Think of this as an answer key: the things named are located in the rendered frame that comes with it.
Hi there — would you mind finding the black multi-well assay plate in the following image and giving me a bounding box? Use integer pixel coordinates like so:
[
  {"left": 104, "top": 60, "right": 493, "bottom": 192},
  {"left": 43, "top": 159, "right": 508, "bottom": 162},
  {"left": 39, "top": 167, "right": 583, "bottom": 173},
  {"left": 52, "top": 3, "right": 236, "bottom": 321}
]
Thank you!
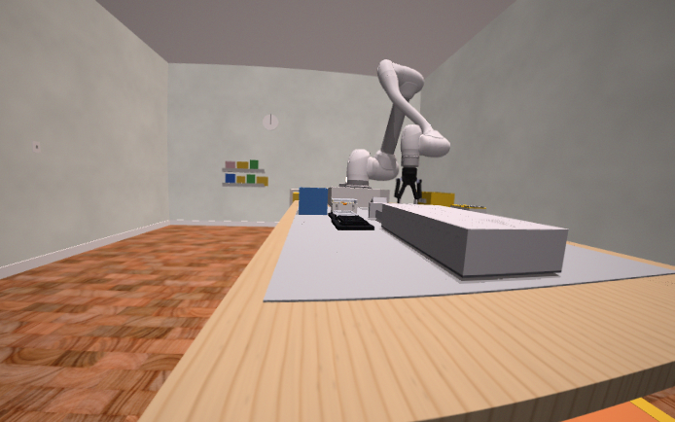
[{"left": 337, "top": 216, "right": 368, "bottom": 226}]

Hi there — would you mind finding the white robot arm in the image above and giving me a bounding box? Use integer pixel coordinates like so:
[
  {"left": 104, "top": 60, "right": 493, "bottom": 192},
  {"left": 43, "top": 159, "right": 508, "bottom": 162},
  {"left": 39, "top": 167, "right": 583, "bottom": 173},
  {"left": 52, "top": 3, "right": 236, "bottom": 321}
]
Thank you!
[{"left": 339, "top": 59, "right": 450, "bottom": 189}]

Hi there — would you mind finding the yellow open-top bin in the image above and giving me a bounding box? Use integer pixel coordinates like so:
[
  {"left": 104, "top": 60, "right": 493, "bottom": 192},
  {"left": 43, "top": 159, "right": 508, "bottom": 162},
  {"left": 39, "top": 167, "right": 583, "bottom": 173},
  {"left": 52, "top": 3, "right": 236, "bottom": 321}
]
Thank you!
[{"left": 418, "top": 192, "right": 455, "bottom": 207}]

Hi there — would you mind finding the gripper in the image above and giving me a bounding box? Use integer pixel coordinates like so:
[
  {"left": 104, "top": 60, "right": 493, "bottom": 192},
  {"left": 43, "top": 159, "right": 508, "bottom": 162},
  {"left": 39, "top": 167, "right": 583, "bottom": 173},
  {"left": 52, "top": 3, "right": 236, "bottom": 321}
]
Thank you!
[{"left": 394, "top": 167, "right": 422, "bottom": 204}]

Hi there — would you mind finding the blue open bin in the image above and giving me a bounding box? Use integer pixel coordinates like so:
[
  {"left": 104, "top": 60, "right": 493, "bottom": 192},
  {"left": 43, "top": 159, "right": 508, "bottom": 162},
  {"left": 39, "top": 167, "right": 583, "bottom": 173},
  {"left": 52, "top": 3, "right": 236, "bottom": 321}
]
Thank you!
[{"left": 299, "top": 188, "right": 328, "bottom": 215}]

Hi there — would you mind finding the grey bench mat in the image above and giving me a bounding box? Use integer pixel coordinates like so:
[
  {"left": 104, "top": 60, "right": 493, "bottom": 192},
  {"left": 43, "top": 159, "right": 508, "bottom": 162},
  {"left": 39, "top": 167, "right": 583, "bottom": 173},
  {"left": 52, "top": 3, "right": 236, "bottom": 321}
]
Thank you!
[{"left": 263, "top": 207, "right": 675, "bottom": 302}]

